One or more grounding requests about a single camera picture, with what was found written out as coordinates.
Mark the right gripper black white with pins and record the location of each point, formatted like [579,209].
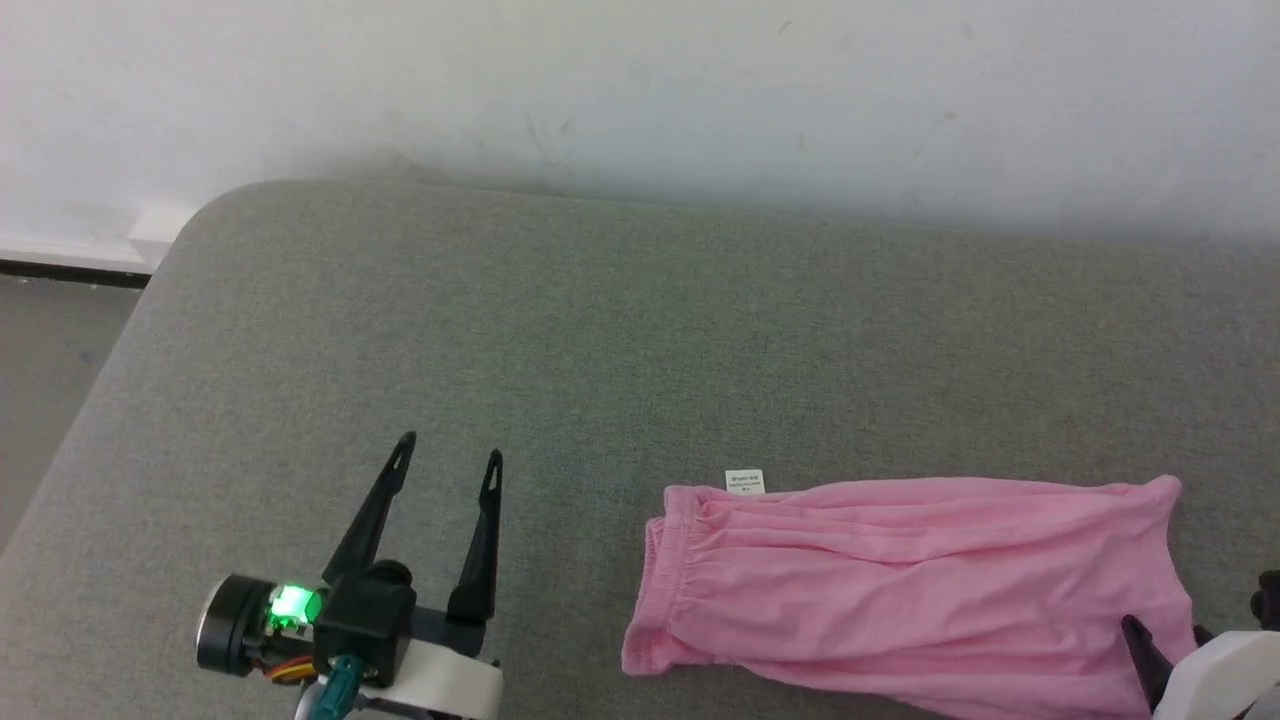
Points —
[1225,680]

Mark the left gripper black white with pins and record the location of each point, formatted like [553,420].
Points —
[440,675]

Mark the pink garment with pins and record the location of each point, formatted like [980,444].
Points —
[900,590]

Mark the grey fabric sofa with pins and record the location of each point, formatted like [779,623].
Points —
[640,350]

